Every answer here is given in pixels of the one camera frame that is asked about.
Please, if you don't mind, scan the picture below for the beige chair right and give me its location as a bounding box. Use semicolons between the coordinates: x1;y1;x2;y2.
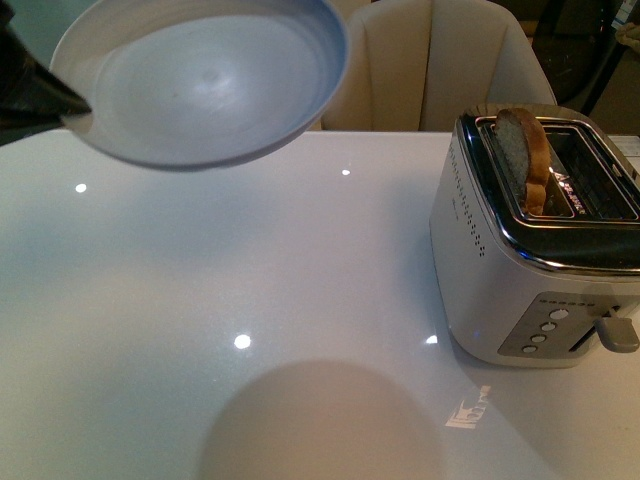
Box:
321;1;556;132

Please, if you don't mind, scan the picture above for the slice of brown bread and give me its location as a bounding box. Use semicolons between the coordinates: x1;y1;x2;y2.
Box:
494;108;551;216

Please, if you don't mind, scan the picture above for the white round plate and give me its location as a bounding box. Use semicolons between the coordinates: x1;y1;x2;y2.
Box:
51;1;349;170

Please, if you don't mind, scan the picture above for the cream two-slot toaster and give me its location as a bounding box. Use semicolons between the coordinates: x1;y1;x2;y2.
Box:
430;104;639;368

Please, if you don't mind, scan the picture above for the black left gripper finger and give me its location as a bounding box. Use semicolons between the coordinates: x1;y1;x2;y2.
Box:
1;25;91;131

